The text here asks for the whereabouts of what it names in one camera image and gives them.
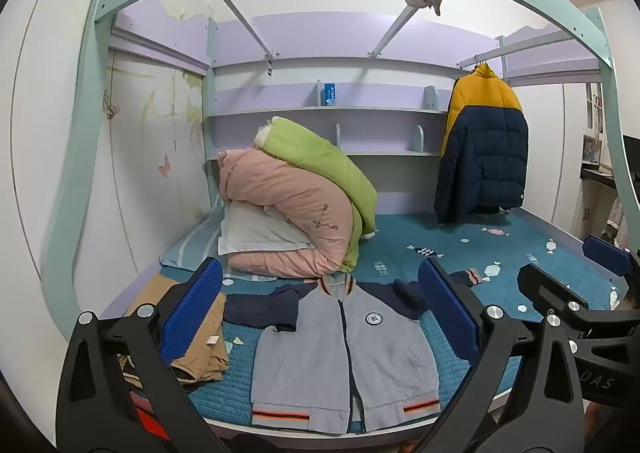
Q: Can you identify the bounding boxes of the white pillow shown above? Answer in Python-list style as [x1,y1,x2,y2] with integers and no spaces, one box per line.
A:
[217,203,316,257]

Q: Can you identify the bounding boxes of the picture frame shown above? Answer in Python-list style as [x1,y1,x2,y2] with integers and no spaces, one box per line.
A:
[582,134,602,166]

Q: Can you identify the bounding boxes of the black monitor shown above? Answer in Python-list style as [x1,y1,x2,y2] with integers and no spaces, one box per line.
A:
[622,133,640,184]

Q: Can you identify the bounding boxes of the pale butterfly wall sticker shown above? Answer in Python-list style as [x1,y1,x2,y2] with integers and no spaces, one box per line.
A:
[102,90,124,122]

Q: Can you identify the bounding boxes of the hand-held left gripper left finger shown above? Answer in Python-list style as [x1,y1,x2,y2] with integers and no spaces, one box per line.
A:
[56,257,236,453]

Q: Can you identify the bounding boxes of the pink quilt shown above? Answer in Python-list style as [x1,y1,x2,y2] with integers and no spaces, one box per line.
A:
[217,148,358,280]

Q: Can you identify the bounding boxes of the metal clothes rail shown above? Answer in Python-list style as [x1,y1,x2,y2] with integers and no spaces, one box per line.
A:
[460,40,507,71]

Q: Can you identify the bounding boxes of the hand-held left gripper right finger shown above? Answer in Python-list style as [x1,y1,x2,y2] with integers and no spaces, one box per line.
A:
[400,258,587,453]

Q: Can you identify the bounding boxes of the yellow navy puffer jacket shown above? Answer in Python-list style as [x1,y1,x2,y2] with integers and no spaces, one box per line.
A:
[434,64,530,224]

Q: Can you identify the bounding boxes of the purple shelf unit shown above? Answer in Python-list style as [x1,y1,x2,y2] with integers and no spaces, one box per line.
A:
[107,0,601,168]

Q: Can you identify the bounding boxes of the khaki pants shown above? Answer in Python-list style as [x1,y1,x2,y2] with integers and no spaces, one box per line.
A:
[117,273,231,384]

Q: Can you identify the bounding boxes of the green quilt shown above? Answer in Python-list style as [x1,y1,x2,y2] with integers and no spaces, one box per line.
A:
[255,116,378,274]

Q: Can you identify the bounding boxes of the blue striped pillow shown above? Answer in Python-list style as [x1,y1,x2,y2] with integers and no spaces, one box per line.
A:
[160,210,232,280]

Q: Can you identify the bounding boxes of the grey navy zip jacket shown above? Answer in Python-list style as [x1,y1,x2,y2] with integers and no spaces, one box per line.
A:
[222,269,483,436]

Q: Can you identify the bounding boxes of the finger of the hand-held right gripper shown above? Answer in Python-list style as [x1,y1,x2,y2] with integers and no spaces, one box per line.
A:
[517,264,601,329]
[582,237,640,291]

